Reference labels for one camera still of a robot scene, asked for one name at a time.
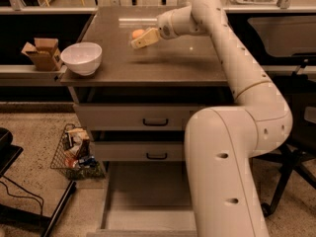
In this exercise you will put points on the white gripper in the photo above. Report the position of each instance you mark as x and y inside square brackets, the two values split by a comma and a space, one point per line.
[165, 25]

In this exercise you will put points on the orange fruit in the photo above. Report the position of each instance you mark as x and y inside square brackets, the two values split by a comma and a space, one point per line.
[137, 33]

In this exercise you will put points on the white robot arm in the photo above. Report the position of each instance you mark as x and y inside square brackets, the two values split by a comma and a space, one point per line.
[220, 141]

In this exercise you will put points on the grey drawer cabinet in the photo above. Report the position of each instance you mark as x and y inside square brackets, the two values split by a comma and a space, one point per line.
[188, 63]

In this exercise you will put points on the top grey drawer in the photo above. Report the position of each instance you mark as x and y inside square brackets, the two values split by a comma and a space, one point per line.
[135, 108]

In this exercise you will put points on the grey drawer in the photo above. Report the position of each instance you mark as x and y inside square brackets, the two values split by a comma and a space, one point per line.
[138, 145]
[147, 199]
[135, 108]

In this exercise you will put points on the middle grey drawer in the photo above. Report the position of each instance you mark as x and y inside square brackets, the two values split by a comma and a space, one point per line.
[138, 145]

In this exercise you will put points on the bottom grey drawer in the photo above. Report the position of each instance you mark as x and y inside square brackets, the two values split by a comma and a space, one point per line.
[147, 199]

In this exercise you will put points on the white bowl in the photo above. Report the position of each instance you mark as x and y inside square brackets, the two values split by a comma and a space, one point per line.
[82, 58]

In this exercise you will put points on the open cardboard box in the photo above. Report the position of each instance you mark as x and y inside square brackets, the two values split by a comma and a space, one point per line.
[44, 54]

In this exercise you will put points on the black office chair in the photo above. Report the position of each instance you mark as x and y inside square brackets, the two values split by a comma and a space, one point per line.
[300, 94]

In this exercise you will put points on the wire basket with items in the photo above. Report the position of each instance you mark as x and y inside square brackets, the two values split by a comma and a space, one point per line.
[73, 158]

